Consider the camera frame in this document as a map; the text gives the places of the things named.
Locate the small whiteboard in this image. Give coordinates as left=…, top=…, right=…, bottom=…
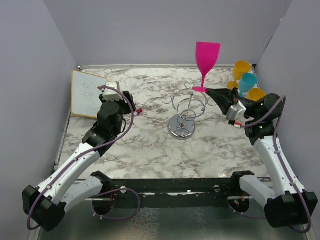
left=70, top=70, right=108, bottom=119

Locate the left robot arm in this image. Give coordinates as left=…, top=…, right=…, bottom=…
left=22, top=90, right=136, bottom=232

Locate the chrome wine glass rack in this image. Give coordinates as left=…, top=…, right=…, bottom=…
left=162, top=82, right=217, bottom=140

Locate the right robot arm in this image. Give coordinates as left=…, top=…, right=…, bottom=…
left=205, top=88, right=318, bottom=233

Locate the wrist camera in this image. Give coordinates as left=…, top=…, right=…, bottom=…
left=98, top=81, right=123, bottom=101
left=226, top=103, right=247, bottom=127

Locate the blue wine glass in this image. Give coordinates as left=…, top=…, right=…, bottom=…
left=238, top=72, right=258, bottom=97

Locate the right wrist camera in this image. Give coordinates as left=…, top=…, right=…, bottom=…
left=226, top=103, right=247, bottom=127

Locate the yellow wine glass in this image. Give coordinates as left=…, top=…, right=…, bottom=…
left=227, top=60, right=251, bottom=90
left=246, top=88, right=266, bottom=102

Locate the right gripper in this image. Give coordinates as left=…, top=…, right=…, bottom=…
left=205, top=86, right=260, bottom=119

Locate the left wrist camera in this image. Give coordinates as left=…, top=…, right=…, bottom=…
left=98, top=81, right=123, bottom=101

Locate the pink wine glass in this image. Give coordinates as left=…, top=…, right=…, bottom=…
left=192, top=41, right=221, bottom=93

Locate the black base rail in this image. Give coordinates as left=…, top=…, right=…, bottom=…
left=100, top=178, right=243, bottom=209

